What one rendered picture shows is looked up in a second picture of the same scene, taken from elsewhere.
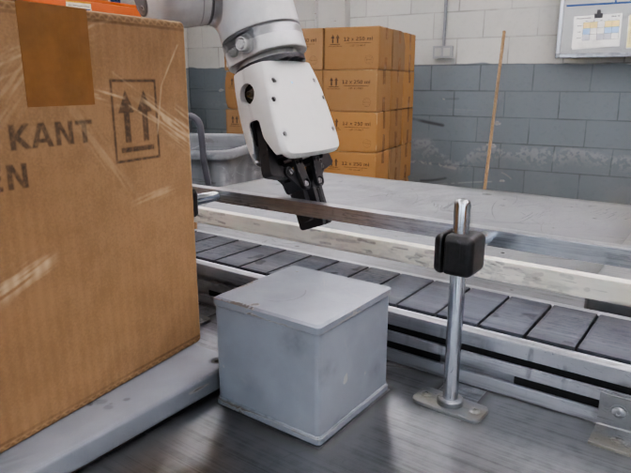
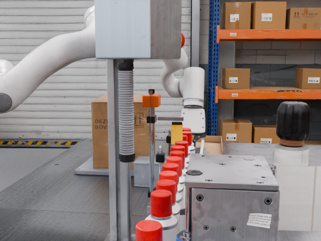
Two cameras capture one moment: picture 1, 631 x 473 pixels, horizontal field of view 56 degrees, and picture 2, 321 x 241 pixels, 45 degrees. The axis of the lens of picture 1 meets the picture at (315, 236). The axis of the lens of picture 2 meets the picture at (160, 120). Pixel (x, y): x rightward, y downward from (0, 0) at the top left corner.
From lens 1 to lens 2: 1.26 m
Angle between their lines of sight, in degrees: 61
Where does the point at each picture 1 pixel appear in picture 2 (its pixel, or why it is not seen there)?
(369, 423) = (145, 188)
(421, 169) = not seen: outside the picture
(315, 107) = (197, 120)
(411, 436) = (144, 191)
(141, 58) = (140, 109)
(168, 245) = (144, 145)
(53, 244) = not seen: hidden behind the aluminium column
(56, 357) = not seen: hidden behind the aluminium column
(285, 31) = (189, 101)
